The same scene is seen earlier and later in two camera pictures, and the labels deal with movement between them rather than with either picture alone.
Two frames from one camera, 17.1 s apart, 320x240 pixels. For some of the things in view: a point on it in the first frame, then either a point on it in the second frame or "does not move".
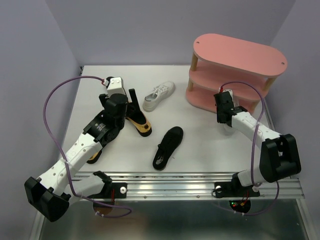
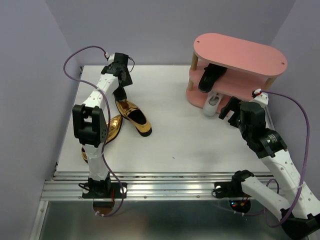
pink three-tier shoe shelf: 248,72 does not move
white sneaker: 159,93 → 212,101
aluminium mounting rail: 147,185 does not move
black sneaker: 169,142 → 211,73
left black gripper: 134,102 → 127,81
